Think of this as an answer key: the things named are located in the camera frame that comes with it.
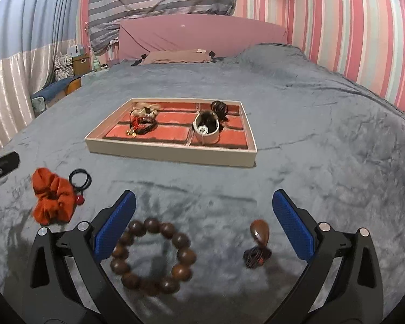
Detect black hair claw clip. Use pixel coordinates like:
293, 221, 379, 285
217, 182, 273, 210
211, 100, 229, 131

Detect grey plush blanket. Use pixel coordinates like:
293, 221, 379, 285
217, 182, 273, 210
0, 43, 405, 324

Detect patterned storage box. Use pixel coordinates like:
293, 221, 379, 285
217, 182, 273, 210
54, 52, 75, 82

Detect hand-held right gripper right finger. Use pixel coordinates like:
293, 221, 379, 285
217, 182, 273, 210
266, 189, 386, 324

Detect orange fabric scrunchie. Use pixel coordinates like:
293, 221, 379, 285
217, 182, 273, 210
32, 168, 77, 225

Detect white strap watch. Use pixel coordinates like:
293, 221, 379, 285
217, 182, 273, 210
193, 113, 221, 146

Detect brown wooden bead bracelet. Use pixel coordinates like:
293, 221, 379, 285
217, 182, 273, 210
110, 217, 197, 297

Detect blue and white curtain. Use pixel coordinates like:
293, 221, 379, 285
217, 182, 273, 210
0, 0, 90, 152

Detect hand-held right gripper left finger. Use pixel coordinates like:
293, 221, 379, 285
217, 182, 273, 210
22, 190, 137, 324

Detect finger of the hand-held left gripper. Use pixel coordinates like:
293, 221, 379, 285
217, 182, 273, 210
0, 151, 20, 200

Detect pink headboard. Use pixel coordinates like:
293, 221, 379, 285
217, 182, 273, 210
119, 14, 288, 62

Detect beige tray with red lining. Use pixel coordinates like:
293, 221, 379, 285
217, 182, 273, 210
84, 98, 258, 168

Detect black hair ties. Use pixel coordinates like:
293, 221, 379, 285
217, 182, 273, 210
68, 169, 93, 207

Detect tan pillow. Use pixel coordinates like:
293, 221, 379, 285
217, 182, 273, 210
140, 49, 217, 65

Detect brown storage box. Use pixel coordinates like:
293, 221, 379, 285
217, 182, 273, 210
72, 54, 90, 75

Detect cream flower scrunchie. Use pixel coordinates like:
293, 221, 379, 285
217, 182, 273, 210
133, 102, 161, 119

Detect grey striped hanging cloth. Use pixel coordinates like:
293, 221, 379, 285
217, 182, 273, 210
88, 0, 237, 55

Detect red cord charm with coins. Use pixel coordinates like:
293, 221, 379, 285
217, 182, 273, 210
126, 116, 139, 139

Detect black braided cord bracelet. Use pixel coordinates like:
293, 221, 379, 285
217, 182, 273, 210
130, 115, 158, 135

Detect blue cloth covered bench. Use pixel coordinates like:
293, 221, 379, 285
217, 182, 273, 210
30, 76, 83, 110

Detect hair tie with brown bead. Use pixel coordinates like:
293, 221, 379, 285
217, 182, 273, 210
242, 220, 272, 270

